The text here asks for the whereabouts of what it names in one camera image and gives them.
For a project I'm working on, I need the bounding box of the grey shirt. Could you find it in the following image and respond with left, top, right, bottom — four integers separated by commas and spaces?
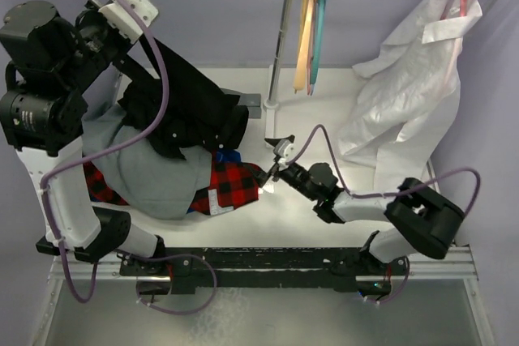
83, 105, 212, 220

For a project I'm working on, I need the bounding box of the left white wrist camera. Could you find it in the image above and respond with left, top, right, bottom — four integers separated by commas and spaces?
99, 0, 159, 44

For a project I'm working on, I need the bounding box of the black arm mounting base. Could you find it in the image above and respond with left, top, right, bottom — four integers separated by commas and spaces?
118, 247, 392, 298

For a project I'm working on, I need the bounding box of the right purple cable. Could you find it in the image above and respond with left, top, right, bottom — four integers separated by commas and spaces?
283, 123, 482, 306

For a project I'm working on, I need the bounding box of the black button shirt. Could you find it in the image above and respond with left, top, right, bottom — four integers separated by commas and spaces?
115, 41, 249, 159

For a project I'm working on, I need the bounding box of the aluminium frame rail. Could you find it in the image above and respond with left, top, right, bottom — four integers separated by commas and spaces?
47, 247, 478, 281

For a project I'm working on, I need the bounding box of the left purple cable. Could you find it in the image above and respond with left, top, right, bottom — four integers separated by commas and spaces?
40, 0, 220, 315

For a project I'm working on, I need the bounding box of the small white paper tag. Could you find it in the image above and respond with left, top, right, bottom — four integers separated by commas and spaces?
259, 183, 274, 194

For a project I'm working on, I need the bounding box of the purple cable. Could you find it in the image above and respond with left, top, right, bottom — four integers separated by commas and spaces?
40, 0, 220, 315
283, 123, 482, 306

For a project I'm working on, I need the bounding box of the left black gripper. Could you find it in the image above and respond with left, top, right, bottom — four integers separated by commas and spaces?
58, 0, 133, 94

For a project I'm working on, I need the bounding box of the blue garment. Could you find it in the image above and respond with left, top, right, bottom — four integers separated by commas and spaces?
214, 149, 242, 163

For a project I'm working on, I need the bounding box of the red black plaid shirt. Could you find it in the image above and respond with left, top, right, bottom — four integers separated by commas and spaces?
84, 152, 260, 216

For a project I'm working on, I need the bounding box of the white hanging shirt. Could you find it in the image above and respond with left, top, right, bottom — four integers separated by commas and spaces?
337, 0, 482, 192

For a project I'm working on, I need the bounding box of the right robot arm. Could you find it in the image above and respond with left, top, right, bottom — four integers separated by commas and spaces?
257, 135, 465, 274

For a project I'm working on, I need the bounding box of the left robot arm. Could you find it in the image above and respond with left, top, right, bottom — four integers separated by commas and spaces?
1, 0, 167, 275

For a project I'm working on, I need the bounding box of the orange hanger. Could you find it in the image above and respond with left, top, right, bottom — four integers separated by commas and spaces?
293, 0, 315, 94

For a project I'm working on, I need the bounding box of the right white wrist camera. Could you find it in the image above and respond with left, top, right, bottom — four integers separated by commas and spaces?
273, 145, 294, 167

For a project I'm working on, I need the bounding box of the teal hanger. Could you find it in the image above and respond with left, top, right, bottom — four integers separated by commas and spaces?
310, 0, 327, 90

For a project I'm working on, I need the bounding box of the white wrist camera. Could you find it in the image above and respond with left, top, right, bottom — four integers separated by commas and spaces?
273, 145, 294, 167
99, 0, 159, 44

